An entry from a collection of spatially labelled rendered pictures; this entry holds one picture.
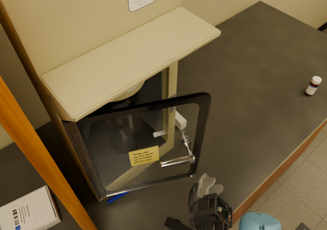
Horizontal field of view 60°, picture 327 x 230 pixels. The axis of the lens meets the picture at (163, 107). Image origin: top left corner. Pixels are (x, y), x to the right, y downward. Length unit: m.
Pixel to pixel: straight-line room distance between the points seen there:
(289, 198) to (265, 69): 1.04
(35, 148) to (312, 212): 1.90
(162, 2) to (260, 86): 0.80
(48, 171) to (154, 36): 0.31
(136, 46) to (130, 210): 0.58
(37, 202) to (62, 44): 0.61
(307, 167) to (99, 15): 2.00
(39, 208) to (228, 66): 0.95
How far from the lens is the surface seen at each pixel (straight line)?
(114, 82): 0.46
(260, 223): 0.57
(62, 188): 0.60
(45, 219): 0.97
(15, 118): 0.42
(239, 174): 1.03
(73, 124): 0.59
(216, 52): 1.41
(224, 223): 0.71
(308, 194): 2.20
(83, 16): 0.49
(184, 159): 0.72
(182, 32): 0.55
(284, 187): 2.16
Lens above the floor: 1.84
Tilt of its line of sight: 51 degrees down
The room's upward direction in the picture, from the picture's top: straight up
